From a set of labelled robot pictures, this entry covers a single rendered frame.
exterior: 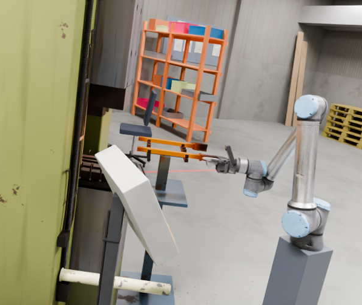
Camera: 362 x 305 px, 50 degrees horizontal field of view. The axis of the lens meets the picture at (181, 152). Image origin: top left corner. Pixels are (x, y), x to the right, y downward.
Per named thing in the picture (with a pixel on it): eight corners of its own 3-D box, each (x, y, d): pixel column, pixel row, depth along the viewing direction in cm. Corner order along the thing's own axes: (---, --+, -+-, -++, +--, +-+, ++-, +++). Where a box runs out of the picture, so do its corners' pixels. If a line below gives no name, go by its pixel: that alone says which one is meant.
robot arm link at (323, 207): (328, 230, 223) (336, 201, 219) (316, 237, 211) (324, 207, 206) (303, 219, 233) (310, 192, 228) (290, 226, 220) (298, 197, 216)
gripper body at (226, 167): (216, 172, 217) (236, 175, 219) (219, 158, 215) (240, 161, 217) (213, 168, 225) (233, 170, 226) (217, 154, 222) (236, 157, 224)
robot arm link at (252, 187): (262, 196, 230) (267, 177, 226) (252, 200, 221) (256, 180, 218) (249, 191, 235) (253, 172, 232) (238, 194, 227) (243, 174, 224)
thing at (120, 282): (169, 291, 159) (171, 281, 158) (169, 299, 154) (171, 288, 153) (62, 276, 157) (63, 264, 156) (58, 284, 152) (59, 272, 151)
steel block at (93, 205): (125, 243, 216) (135, 168, 204) (112, 282, 179) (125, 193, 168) (23, 228, 213) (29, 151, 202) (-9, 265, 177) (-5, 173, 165)
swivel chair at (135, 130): (144, 155, 562) (154, 89, 537) (159, 167, 517) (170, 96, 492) (106, 154, 535) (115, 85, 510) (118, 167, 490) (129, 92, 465)
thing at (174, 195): (181, 183, 255) (181, 180, 254) (187, 207, 217) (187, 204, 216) (135, 177, 251) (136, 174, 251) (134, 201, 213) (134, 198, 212)
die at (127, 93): (129, 104, 181) (132, 83, 179) (123, 110, 162) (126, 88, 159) (39, 89, 179) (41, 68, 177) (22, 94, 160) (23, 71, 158)
